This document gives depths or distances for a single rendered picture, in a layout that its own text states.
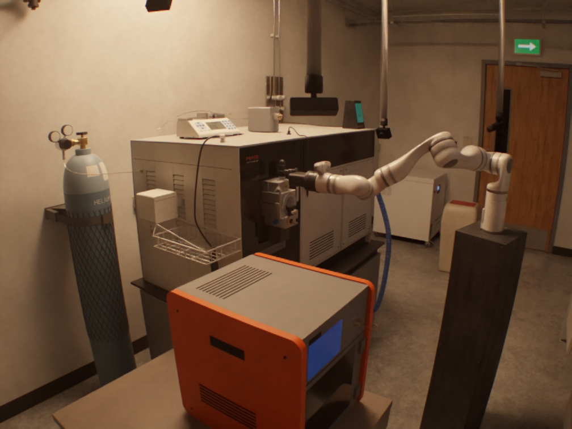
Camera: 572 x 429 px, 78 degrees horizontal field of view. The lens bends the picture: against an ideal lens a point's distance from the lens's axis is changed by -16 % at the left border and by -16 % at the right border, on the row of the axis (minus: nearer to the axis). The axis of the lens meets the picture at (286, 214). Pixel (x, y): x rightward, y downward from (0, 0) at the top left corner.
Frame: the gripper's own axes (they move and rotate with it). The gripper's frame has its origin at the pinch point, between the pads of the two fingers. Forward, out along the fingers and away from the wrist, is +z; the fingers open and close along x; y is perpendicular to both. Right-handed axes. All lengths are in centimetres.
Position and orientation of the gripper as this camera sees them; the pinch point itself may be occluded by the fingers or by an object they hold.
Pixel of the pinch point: (280, 170)
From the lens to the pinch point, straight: 163.2
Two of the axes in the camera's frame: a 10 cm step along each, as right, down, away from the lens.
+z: -8.2, -1.6, 5.6
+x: 5.8, -2.2, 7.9
